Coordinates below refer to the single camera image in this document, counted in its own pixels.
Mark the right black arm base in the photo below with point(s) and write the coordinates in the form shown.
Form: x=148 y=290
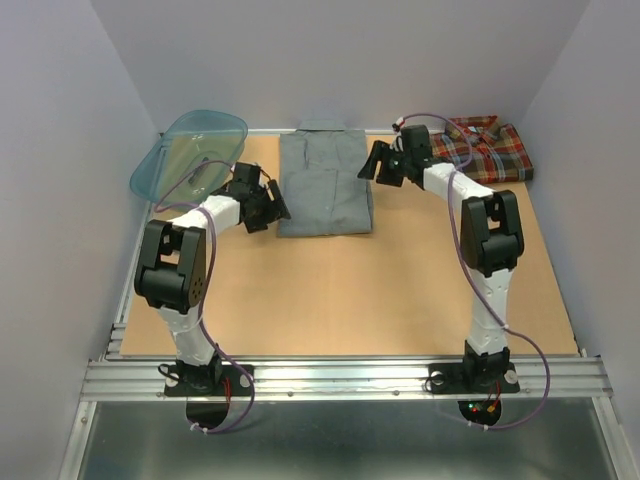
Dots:
x=473 y=374

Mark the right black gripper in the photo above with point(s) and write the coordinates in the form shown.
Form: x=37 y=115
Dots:
x=378 y=152

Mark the folded plaid flannel shirt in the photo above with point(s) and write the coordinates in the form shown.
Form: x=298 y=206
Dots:
x=498 y=153

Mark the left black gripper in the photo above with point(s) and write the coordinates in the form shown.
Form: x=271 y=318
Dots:
x=275 y=208

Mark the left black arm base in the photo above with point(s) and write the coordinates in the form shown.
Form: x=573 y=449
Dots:
x=215 y=379

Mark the aluminium rail frame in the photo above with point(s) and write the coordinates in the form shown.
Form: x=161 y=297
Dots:
x=341 y=332

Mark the grey long sleeve shirt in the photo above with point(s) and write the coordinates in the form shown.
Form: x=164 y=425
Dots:
x=319 y=163

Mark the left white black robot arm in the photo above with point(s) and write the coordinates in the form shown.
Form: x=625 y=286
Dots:
x=177 y=256

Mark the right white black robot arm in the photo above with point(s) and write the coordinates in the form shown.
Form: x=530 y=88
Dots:
x=489 y=239

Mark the teal transparent plastic bin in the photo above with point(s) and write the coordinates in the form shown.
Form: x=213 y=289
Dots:
x=192 y=158

